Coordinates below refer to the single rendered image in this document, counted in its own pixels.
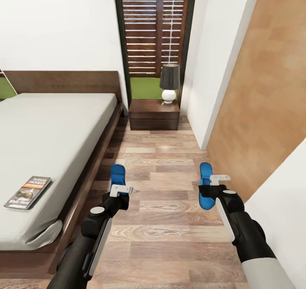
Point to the sandal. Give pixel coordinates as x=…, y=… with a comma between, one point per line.
x=118, y=176
x=205, y=171

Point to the hardback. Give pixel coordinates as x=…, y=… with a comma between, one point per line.
x=29, y=192

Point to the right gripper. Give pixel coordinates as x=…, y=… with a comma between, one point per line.
x=207, y=190

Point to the sliding door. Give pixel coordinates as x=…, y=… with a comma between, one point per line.
x=262, y=118

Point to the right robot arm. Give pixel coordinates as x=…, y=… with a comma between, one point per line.
x=261, y=267

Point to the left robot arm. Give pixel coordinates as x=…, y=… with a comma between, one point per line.
x=79, y=260

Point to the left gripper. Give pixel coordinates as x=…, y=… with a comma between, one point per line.
x=121, y=201

